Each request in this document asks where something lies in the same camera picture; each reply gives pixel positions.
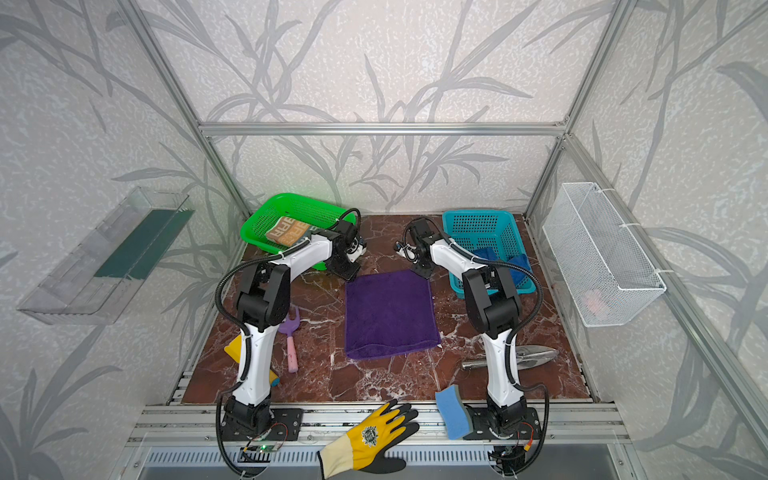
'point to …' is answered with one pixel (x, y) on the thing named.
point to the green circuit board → (257, 453)
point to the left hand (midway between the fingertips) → (353, 265)
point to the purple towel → (389, 313)
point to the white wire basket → (606, 271)
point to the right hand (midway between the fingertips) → (428, 254)
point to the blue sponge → (455, 414)
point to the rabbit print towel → (289, 232)
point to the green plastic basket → (257, 226)
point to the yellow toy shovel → (235, 348)
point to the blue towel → (520, 260)
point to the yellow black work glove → (367, 443)
